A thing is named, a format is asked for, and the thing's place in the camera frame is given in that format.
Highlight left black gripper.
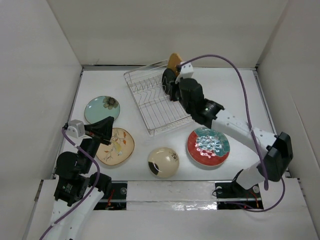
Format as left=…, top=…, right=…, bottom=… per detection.
left=78, top=115, right=115, bottom=172

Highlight small black plate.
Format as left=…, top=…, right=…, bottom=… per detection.
left=161, top=68, right=178, bottom=97

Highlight orange woven square plate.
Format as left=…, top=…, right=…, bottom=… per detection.
left=167, top=52, right=183, bottom=77

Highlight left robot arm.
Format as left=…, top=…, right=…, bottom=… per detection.
left=40, top=116, right=115, bottom=240

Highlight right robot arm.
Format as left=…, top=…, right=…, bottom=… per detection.
left=162, top=77, right=293, bottom=197

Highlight teal flower plate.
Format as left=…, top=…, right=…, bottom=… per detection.
left=84, top=96, right=121, bottom=124

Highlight beige bird painted plate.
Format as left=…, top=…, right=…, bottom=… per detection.
left=96, top=127, right=135, bottom=166

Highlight red and teal plate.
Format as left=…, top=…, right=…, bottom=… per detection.
left=186, top=127, right=231, bottom=167

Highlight cream bowl with black marks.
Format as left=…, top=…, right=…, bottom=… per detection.
left=147, top=147, right=180, bottom=179

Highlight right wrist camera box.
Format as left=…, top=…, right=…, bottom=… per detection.
left=175, top=61, right=194, bottom=84

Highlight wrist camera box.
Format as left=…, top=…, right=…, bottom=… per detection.
left=66, top=119, right=86, bottom=139
left=175, top=61, right=194, bottom=84

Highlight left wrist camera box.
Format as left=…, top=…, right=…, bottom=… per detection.
left=66, top=119, right=86, bottom=139

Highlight silver wire dish rack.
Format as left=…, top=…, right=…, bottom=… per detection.
left=123, top=59, right=193, bottom=136

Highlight metal base rail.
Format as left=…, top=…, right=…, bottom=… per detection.
left=95, top=180, right=264, bottom=211

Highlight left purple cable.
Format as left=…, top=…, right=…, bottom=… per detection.
left=38, top=127, right=101, bottom=240

